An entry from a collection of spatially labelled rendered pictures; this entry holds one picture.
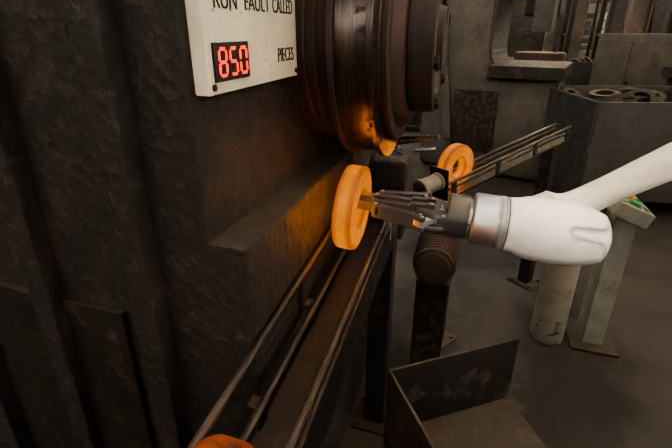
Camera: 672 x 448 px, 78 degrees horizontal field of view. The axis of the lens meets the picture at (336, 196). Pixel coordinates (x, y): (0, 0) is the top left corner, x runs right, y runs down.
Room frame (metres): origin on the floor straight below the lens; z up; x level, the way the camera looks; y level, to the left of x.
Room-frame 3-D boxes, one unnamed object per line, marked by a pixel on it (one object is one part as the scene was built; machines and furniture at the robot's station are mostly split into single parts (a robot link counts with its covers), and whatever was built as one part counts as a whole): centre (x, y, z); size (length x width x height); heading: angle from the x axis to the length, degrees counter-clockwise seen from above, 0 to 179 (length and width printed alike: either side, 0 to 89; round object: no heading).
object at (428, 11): (0.87, -0.19, 1.11); 0.28 x 0.06 x 0.28; 162
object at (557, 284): (1.34, -0.84, 0.26); 0.12 x 0.12 x 0.52
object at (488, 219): (0.64, -0.25, 0.83); 0.09 x 0.06 x 0.09; 163
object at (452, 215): (0.66, -0.18, 0.83); 0.09 x 0.08 x 0.07; 73
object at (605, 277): (1.33, -1.00, 0.31); 0.24 x 0.16 x 0.62; 162
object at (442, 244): (1.18, -0.32, 0.27); 0.22 x 0.13 x 0.53; 162
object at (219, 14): (0.61, 0.11, 1.15); 0.26 x 0.02 x 0.18; 162
